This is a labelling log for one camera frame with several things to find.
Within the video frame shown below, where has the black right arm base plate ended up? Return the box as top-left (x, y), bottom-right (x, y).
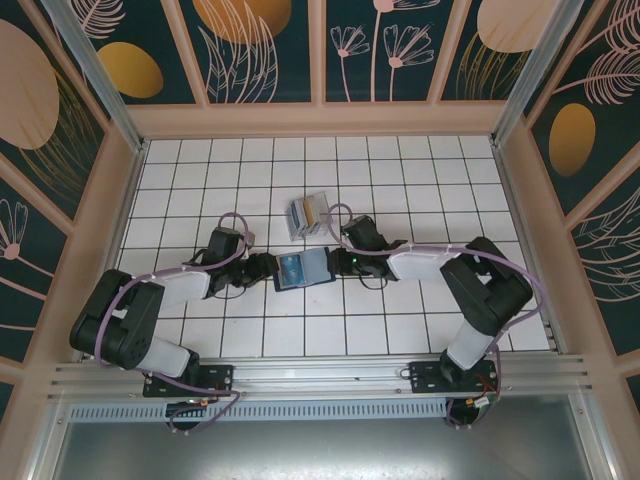
top-left (408, 360), bottom-right (501, 394)

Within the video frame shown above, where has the navy blue card holder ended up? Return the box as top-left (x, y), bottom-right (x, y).
top-left (273, 246), bottom-right (335, 293)

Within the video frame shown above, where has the aluminium mounting rail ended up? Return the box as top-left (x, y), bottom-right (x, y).
top-left (47, 353), bottom-right (596, 401)

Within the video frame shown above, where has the grey metal sheet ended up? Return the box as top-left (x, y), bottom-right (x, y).
top-left (49, 419), bottom-right (601, 480)

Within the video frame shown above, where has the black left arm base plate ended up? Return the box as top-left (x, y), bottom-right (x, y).
top-left (142, 364), bottom-right (236, 399)

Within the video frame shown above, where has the slotted grey cable duct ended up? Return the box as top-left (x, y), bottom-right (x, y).
top-left (67, 402), bottom-right (449, 422)

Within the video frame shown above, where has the clear acrylic card box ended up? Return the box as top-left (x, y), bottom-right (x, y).
top-left (283, 188), bottom-right (332, 245)

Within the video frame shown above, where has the aluminium frame post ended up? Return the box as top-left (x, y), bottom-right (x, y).
top-left (491, 0), bottom-right (576, 149)
top-left (42, 0), bottom-right (149, 154)

